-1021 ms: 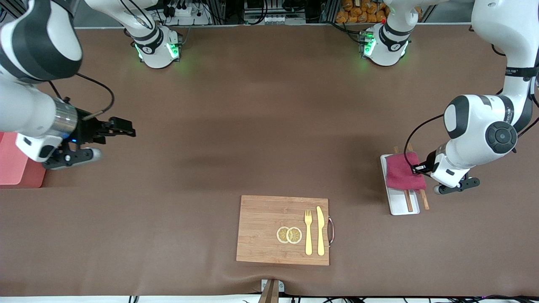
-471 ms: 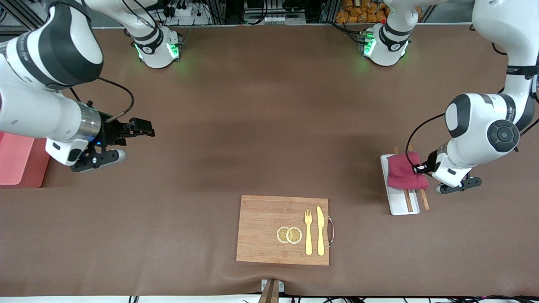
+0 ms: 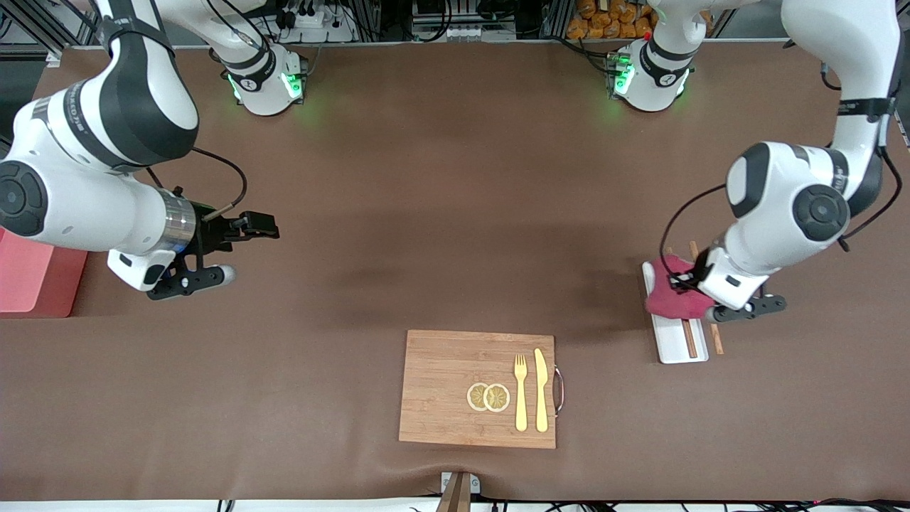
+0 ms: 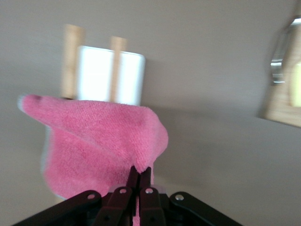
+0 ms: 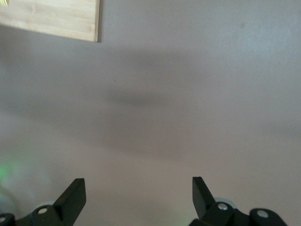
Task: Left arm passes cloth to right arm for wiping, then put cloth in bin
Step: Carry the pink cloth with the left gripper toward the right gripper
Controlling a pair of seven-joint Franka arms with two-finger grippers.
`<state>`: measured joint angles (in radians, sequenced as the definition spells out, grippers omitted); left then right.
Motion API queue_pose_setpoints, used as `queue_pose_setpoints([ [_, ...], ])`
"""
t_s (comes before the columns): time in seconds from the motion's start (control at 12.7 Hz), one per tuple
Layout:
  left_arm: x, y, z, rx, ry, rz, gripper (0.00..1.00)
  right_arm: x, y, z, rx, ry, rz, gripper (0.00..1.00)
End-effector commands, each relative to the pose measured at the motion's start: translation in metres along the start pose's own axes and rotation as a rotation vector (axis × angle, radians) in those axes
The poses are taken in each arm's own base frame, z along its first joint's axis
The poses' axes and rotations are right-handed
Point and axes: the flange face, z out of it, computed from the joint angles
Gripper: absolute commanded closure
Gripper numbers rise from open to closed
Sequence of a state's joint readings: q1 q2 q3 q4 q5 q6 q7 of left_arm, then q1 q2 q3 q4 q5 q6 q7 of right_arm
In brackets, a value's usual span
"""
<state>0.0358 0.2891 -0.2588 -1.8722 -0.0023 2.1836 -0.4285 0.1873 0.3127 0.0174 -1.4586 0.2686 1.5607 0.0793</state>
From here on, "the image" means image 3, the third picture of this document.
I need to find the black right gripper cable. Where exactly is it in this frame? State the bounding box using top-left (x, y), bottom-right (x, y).
top-left (146, 146), bottom-right (248, 215)

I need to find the bamboo cutting board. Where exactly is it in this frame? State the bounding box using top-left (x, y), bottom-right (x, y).
top-left (398, 329), bottom-right (557, 449)

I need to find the pink terry cloth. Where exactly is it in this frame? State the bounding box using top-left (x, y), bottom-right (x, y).
top-left (645, 256), bottom-right (715, 321)

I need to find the yellow plastic knife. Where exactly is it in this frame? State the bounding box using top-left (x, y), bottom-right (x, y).
top-left (533, 348), bottom-right (550, 433)

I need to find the pink plastic bin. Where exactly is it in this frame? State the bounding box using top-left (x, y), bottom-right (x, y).
top-left (0, 228), bottom-right (87, 319)

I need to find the white rectangular tray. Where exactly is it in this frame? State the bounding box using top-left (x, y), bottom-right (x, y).
top-left (642, 261), bottom-right (710, 365)

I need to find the bag of orange items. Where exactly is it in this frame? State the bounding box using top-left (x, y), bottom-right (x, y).
top-left (567, 0), bottom-right (655, 40)

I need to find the wooden rod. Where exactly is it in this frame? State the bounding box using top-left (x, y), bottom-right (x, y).
top-left (688, 240), bottom-right (724, 355)
top-left (665, 247), bottom-right (699, 358)

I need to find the yellow plastic fork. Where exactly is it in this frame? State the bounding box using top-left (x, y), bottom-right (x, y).
top-left (513, 353), bottom-right (529, 432)

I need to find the white power strip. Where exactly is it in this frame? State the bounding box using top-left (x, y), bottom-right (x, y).
top-left (281, 0), bottom-right (356, 43)

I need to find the wooden post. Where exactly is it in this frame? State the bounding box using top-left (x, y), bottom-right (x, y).
top-left (435, 473), bottom-right (471, 512)

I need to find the grey metal bracket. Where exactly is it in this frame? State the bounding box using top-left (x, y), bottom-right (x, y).
top-left (441, 471), bottom-right (481, 495)

